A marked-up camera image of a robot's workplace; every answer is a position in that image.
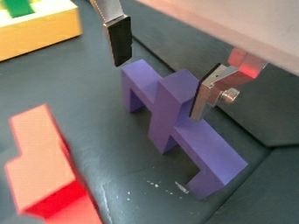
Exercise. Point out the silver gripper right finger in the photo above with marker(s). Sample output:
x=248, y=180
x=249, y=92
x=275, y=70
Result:
x=217, y=86

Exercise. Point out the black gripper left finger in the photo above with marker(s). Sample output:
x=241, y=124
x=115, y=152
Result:
x=116, y=25

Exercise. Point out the purple notched block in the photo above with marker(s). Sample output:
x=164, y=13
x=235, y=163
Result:
x=167, y=96

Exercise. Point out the yellow wooden board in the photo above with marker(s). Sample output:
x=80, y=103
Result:
x=53, y=23

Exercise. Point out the green bar block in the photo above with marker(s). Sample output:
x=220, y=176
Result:
x=17, y=8

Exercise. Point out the red notched block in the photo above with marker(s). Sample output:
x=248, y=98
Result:
x=47, y=186

